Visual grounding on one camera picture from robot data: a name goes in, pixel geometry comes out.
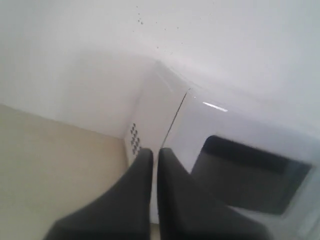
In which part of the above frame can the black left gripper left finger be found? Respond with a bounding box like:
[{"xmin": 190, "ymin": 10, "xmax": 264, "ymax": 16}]
[{"xmin": 45, "ymin": 148, "xmax": 153, "ymax": 240}]

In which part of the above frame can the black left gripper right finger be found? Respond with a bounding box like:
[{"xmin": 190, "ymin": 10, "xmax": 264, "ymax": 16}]
[{"xmin": 157, "ymin": 148, "xmax": 270, "ymax": 240}]

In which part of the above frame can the white microwave door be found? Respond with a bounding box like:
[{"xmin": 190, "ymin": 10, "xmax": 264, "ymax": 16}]
[{"xmin": 158, "ymin": 90, "xmax": 320, "ymax": 240}]

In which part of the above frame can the white microwave oven body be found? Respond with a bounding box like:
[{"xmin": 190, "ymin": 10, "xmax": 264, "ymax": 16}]
[{"xmin": 124, "ymin": 62, "xmax": 189, "ymax": 224}]

